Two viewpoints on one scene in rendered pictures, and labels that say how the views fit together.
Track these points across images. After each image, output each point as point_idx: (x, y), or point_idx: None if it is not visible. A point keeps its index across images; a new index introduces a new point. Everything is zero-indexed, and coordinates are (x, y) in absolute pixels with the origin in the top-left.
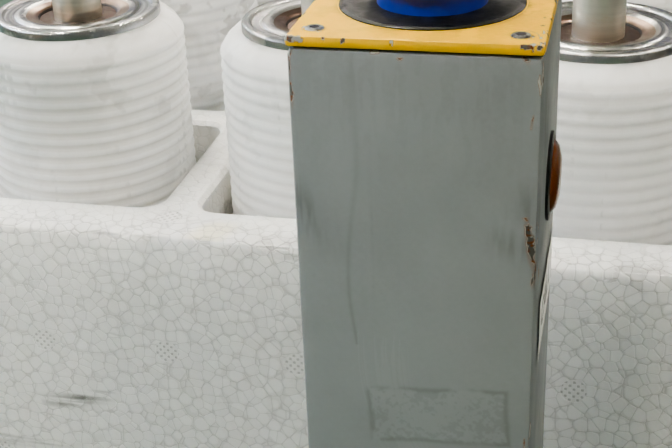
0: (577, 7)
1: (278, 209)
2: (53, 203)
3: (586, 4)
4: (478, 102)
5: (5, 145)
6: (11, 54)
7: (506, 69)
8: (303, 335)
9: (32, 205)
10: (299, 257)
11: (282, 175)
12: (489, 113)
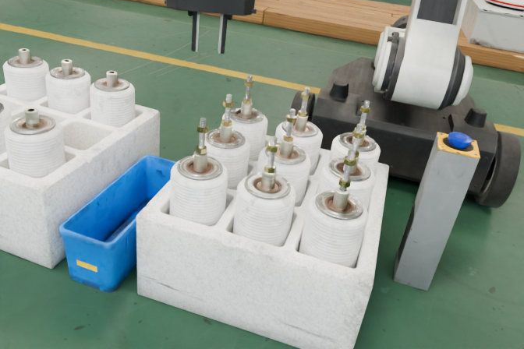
0: (361, 139)
1: None
2: (363, 248)
3: (363, 137)
4: None
5: (356, 246)
6: (365, 220)
7: None
8: (462, 202)
9: (365, 252)
10: (466, 190)
11: (367, 204)
12: None
